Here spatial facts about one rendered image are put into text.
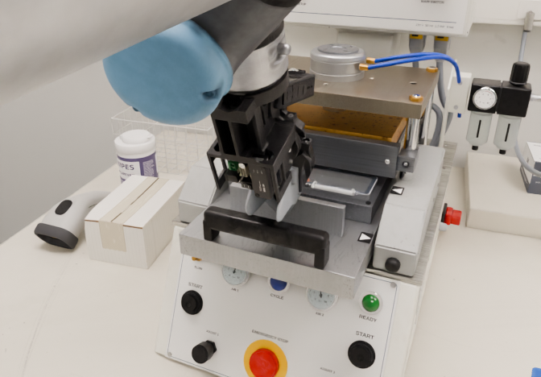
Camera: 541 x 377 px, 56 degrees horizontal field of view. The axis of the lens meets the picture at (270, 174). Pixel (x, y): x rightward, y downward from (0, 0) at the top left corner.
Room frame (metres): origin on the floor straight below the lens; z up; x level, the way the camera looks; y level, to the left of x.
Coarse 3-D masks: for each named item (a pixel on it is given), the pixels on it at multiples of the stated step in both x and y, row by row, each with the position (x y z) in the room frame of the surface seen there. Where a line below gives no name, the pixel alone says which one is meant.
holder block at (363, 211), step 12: (336, 168) 0.65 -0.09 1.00; (384, 180) 0.61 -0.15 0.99; (312, 192) 0.58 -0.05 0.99; (384, 192) 0.61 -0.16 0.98; (348, 204) 0.55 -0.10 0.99; (360, 204) 0.55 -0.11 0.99; (372, 204) 0.55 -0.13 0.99; (348, 216) 0.55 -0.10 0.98; (360, 216) 0.55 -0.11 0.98; (372, 216) 0.55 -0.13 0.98
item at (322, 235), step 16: (208, 208) 0.51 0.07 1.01; (224, 208) 0.51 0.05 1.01; (208, 224) 0.50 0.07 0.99; (224, 224) 0.49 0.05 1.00; (240, 224) 0.49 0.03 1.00; (256, 224) 0.48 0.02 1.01; (272, 224) 0.48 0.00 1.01; (288, 224) 0.48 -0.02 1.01; (272, 240) 0.47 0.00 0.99; (288, 240) 0.46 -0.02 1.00; (304, 240) 0.46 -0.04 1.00; (320, 240) 0.45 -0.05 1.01; (320, 256) 0.45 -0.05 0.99
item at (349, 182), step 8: (320, 168) 0.63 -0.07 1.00; (328, 168) 0.63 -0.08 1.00; (312, 176) 0.60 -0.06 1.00; (320, 176) 0.60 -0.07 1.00; (328, 176) 0.60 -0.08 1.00; (336, 176) 0.60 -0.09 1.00; (344, 176) 0.60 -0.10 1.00; (352, 176) 0.60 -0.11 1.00; (360, 176) 0.60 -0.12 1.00; (368, 176) 0.60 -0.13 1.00; (320, 184) 0.58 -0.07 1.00; (328, 184) 0.58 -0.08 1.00; (336, 184) 0.58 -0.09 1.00; (344, 184) 0.58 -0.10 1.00; (352, 184) 0.58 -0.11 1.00; (360, 184) 0.58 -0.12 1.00; (368, 184) 0.58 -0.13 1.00; (360, 192) 0.56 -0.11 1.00; (368, 192) 0.56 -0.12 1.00
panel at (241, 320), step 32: (192, 288) 0.56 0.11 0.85; (224, 288) 0.55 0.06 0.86; (256, 288) 0.53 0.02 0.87; (288, 288) 0.52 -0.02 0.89; (384, 288) 0.49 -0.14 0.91; (192, 320) 0.54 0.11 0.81; (224, 320) 0.53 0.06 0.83; (256, 320) 0.51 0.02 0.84; (288, 320) 0.50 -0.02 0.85; (320, 320) 0.49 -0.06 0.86; (352, 320) 0.48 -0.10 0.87; (384, 320) 0.47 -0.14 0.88; (224, 352) 0.51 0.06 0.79; (288, 352) 0.48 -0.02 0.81; (320, 352) 0.47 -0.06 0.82; (384, 352) 0.45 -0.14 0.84
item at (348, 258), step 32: (224, 192) 0.63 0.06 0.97; (192, 224) 0.54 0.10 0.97; (320, 224) 0.52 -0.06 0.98; (352, 224) 0.54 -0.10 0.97; (192, 256) 0.51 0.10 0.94; (224, 256) 0.49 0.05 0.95; (256, 256) 0.48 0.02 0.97; (288, 256) 0.47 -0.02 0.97; (352, 256) 0.47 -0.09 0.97; (320, 288) 0.45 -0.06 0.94; (352, 288) 0.43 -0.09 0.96
